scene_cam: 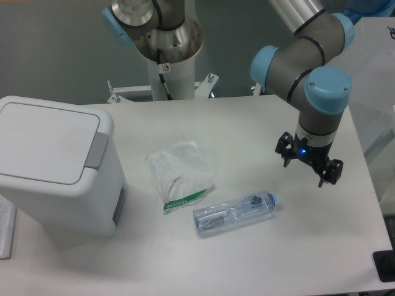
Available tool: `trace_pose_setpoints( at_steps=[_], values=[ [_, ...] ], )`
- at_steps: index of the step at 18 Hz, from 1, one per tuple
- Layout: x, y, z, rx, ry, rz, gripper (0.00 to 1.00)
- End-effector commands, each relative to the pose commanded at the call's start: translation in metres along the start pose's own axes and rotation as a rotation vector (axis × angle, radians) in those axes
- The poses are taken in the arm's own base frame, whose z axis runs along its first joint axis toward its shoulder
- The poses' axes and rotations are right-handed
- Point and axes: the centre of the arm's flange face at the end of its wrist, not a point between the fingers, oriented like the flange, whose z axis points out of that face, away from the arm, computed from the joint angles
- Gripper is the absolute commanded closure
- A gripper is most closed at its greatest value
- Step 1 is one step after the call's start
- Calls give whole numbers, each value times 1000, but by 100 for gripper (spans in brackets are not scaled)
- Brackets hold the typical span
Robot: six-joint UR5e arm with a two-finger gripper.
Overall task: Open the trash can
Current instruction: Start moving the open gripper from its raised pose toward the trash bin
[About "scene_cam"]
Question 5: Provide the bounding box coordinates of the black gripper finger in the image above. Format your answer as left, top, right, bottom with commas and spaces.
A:
318, 159, 344, 187
275, 132, 296, 167

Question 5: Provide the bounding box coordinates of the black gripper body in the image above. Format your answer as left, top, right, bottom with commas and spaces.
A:
292, 132, 333, 175

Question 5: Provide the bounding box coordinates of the white push-lid trash can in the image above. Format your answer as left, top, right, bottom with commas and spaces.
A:
1, 96, 127, 236

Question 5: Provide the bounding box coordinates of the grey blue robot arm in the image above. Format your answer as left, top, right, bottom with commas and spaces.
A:
101, 1, 355, 184

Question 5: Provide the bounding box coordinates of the empty clear plastic bottle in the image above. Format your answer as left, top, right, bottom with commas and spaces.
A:
193, 190, 282, 237

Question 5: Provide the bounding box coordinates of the black device at edge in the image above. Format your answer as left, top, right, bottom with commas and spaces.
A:
373, 250, 394, 282

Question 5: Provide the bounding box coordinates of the crumpled clear plastic bag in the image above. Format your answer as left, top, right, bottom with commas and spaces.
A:
145, 141, 215, 215

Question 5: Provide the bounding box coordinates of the blue plastic cover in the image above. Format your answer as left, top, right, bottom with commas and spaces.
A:
343, 0, 394, 25

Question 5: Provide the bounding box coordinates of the white pedestal base frame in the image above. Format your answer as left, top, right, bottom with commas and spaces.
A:
106, 73, 266, 104

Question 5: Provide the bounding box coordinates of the black cable on pedestal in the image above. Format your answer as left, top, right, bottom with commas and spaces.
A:
156, 49, 173, 101

